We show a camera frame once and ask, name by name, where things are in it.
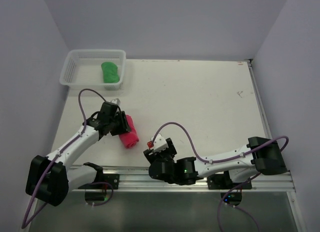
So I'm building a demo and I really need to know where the pink towel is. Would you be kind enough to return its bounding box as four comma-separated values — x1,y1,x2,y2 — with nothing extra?
119,115,139,149

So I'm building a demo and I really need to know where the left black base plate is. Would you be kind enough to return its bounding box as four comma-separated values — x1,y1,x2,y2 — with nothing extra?
78,174,120,190

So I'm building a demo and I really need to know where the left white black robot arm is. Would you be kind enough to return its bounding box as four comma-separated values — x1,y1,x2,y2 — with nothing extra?
25,99,131,206

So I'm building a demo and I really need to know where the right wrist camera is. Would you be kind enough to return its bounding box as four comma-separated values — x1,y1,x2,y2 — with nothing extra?
147,134,169,152

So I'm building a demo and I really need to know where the green towel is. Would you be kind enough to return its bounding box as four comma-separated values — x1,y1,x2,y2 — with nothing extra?
101,62,120,83

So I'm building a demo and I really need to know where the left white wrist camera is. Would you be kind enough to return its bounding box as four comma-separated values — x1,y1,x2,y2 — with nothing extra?
110,98,121,106

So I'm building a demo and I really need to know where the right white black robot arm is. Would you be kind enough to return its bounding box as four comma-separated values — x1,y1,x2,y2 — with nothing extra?
143,135,288,189

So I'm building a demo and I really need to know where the aluminium mounting rail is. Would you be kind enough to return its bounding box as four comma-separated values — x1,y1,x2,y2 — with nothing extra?
32,167,296,193

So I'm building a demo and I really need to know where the white plastic basket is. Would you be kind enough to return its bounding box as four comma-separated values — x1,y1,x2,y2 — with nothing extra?
59,49,126,90

